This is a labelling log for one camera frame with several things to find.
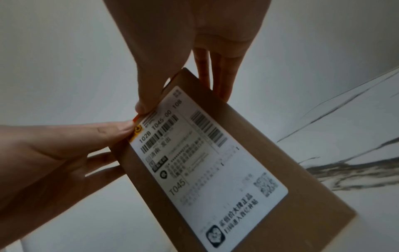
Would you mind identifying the person's right hand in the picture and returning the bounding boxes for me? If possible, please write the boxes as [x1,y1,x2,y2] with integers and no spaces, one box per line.
[103,0,272,116]

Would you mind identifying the person's left hand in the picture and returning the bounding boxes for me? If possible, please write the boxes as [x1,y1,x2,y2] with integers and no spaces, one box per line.
[0,120,136,225]

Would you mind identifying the brown cardboard parcel box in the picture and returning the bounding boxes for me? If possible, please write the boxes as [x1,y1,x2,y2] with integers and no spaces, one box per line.
[109,67,358,252]

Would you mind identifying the white shipping label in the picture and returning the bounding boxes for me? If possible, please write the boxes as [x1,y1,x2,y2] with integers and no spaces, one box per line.
[129,86,289,252]

